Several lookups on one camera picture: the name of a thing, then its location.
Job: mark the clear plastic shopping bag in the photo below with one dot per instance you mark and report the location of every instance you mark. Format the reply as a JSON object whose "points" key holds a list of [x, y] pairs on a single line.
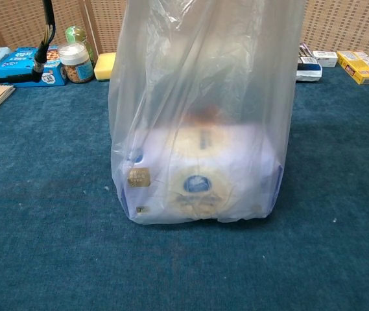
{"points": [[203, 64]]}

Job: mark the white tissue pack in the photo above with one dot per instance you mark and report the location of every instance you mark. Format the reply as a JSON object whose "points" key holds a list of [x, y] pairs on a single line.
{"points": [[177, 162]]}

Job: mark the brown snack packet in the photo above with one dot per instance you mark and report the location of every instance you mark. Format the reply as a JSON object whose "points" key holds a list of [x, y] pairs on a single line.
{"points": [[203, 115]]}

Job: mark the yellow sponge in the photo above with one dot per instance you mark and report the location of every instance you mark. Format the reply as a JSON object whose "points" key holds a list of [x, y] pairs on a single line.
{"points": [[104, 66]]}

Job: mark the glass jar white lid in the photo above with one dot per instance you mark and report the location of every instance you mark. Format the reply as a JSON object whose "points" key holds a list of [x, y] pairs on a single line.
{"points": [[75, 61]]}

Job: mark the blue carpet table cover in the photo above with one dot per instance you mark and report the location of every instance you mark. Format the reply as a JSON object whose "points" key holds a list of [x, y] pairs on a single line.
{"points": [[41, 194]]}

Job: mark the black pink packet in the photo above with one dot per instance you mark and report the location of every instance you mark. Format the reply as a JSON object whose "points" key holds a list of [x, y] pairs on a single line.
{"points": [[309, 69]]}

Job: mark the green plastic bottle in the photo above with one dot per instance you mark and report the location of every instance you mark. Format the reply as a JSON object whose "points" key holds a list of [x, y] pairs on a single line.
{"points": [[80, 35]]}

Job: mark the small white box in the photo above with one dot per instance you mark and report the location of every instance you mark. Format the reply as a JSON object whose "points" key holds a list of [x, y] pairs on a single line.
{"points": [[325, 58]]}

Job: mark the blue cookie box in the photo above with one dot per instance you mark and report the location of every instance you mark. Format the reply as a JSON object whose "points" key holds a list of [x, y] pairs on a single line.
{"points": [[19, 61]]}

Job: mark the yellow box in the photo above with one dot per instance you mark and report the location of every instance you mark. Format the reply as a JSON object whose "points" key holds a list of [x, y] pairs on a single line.
{"points": [[362, 68]]}

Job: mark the wicker folding screen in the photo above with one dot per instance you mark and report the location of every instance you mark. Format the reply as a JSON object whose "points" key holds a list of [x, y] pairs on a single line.
{"points": [[9, 22]]}

